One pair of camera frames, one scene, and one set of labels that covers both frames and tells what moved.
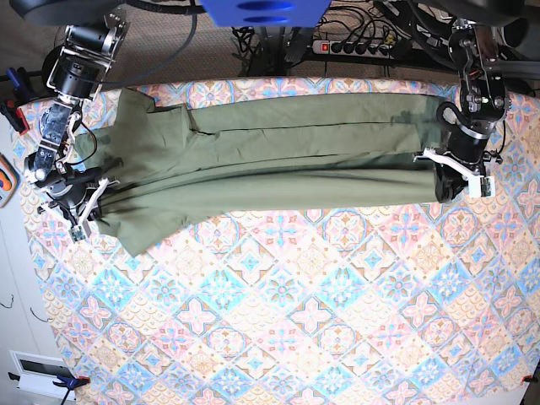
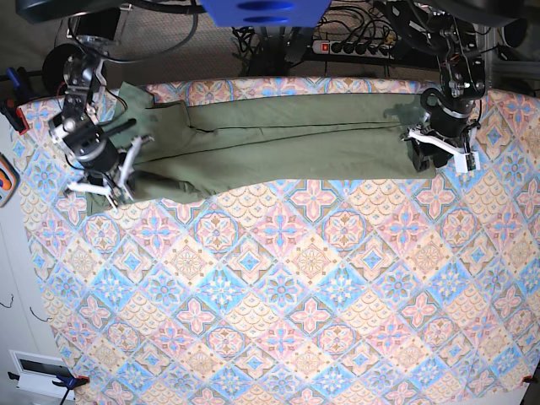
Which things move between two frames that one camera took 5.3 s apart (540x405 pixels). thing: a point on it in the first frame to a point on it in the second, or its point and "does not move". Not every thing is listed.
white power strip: x=353 y=48 does not move
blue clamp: x=72 y=383 does not move
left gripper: x=77 y=193 to x=107 y=169
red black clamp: x=22 y=93 does not move
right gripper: x=460 y=159 to x=433 y=143
